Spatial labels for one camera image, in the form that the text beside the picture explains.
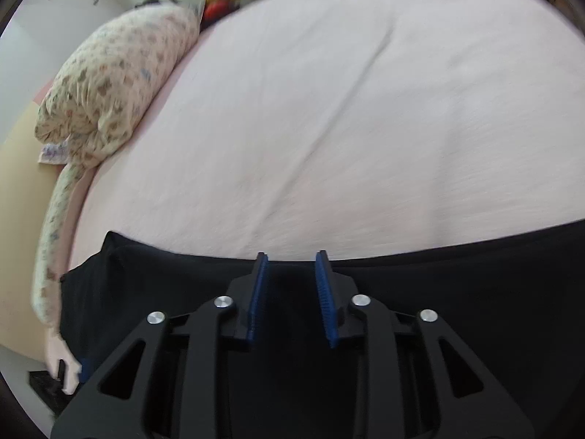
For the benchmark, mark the black pants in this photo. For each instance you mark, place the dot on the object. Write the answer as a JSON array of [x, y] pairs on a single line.
[[502, 283]]

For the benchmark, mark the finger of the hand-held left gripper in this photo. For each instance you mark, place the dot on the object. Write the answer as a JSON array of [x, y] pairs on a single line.
[[86, 370]]

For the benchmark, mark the rolled floral quilt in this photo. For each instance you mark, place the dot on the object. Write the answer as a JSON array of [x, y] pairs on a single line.
[[123, 68]]

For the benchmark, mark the cream headboard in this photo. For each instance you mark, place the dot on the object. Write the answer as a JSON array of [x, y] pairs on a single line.
[[18, 215]]

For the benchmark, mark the red plush toy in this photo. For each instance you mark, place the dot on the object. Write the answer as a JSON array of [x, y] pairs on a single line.
[[217, 9]]

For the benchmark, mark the floral pillow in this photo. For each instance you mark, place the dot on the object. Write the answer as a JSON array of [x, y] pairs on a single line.
[[57, 219]]

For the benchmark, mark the person's left hand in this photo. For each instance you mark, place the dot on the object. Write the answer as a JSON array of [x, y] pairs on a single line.
[[61, 352]]

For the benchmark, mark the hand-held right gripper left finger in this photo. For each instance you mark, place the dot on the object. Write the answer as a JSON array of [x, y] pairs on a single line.
[[251, 302]]

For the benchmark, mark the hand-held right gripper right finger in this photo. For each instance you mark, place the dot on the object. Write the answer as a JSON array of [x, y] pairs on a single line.
[[325, 302]]

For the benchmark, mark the purple print pillow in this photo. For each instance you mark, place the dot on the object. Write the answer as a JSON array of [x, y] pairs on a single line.
[[52, 153]]

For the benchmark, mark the pink fleece blanket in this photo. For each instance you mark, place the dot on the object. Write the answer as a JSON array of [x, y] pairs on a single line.
[[342, 123]]

